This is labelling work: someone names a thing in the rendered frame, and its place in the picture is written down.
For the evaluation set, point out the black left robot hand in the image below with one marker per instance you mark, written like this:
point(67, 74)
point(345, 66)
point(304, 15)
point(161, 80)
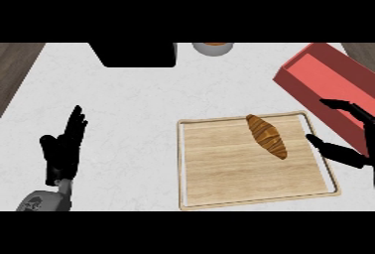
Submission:
point(63, 149)

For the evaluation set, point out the grey round cup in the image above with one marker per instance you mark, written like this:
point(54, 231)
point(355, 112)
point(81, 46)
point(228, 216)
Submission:
point(212, 48)

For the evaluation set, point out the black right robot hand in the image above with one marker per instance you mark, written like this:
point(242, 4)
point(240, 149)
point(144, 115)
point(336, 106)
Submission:
point(351, 153)

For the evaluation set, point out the brown croissant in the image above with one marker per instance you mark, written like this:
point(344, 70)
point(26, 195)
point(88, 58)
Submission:
point(265, 136)

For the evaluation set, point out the red cardboard box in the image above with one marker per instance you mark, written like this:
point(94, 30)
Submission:
point(326, 82)

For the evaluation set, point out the black appliance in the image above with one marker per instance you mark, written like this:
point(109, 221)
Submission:
point(135, 54)

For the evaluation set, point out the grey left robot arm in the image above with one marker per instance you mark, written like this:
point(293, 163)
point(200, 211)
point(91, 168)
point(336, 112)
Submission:
point(45, 200)

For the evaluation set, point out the pale wooden tray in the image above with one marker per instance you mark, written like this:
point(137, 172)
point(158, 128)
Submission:
point(254, 165)

